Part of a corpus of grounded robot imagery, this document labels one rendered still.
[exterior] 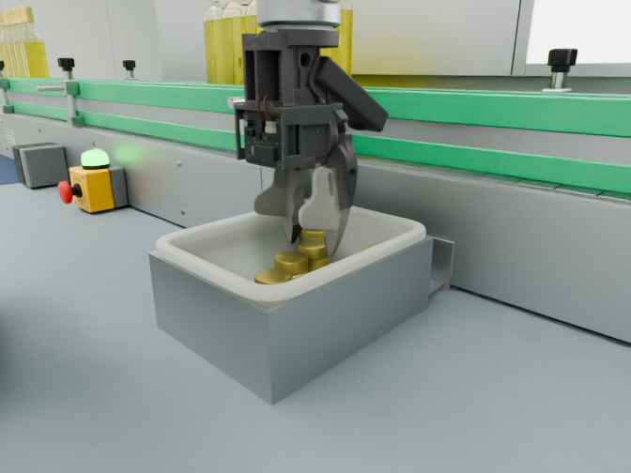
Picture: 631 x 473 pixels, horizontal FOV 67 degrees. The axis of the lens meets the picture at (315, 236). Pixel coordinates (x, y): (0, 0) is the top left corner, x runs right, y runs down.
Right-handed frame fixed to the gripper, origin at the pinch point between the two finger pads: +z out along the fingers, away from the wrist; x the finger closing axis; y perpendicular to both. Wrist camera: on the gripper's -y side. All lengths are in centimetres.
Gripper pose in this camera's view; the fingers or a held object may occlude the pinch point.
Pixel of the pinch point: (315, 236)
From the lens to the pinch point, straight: 51.1
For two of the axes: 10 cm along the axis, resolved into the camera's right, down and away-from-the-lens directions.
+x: 7.0, 2.4, -6.8
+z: 0.0, 9.4, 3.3
